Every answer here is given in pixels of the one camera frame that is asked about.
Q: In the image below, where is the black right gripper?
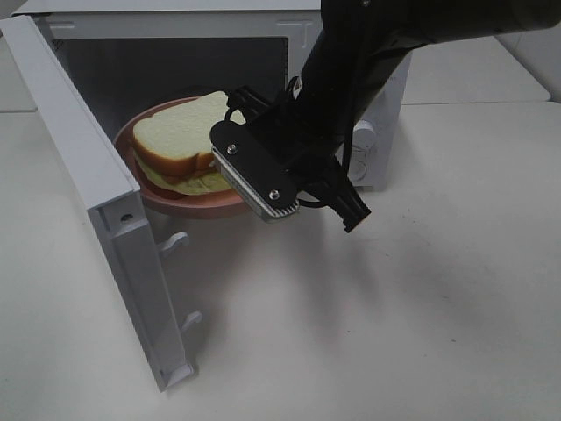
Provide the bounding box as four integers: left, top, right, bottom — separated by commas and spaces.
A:
225, 87, 372, 232

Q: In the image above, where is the white bread sandwich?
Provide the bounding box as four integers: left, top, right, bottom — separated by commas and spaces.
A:
131, 90, 231, 196

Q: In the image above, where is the pink round plate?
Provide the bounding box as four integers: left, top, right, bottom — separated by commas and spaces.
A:
113, 96, 250, 219

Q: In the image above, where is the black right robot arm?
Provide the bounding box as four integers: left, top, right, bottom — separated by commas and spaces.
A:
210, 1, 560, 231

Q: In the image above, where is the round door release button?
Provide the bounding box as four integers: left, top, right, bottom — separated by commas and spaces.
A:
348, 161, 367, 182

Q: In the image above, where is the lower white timer knob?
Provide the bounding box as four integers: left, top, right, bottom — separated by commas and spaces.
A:
352, 120, 376, 151

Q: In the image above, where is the white microwave door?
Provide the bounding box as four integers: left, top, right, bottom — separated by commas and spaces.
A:
1, 15, 202, 390

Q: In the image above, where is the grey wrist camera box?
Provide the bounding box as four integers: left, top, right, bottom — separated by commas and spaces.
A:
210, 120, 299, 223

